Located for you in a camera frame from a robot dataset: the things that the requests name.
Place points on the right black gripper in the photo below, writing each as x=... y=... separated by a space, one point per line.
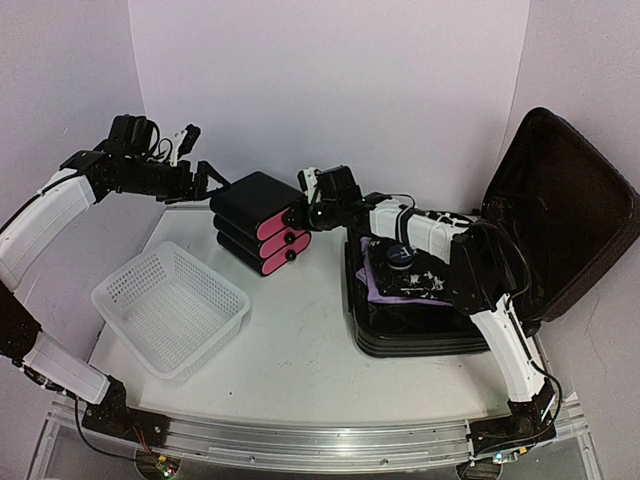
x=297 y=221

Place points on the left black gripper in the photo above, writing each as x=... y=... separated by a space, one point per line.
x=182 y=192

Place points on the black pink three-drawer organizer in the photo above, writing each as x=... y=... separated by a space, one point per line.
x=249 y=219

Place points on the black ribbed hard-shell suitcase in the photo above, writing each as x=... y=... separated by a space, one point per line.
x=570 y=215

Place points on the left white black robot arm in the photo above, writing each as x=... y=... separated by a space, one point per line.
x=127 y=161

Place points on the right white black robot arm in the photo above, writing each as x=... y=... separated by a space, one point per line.
x=478 y=284

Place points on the purple folded cloth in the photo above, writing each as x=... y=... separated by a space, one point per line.
x=373 y=296

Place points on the round black cosmetic jar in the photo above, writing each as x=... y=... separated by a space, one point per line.
x=399 y=257

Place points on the black white patterned folded garment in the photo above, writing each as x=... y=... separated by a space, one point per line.
x=426 y=279

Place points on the white perforated plastic basket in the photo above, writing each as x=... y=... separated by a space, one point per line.
x=172 y=311

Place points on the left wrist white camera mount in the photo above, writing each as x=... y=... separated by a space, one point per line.
x=183 y=143

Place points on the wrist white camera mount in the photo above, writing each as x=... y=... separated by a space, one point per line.
x=308 y=179
x=183 y=143

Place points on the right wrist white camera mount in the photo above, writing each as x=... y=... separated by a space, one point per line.
x=308 y=179

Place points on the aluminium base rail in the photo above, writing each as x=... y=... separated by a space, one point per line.
x=74 y=445

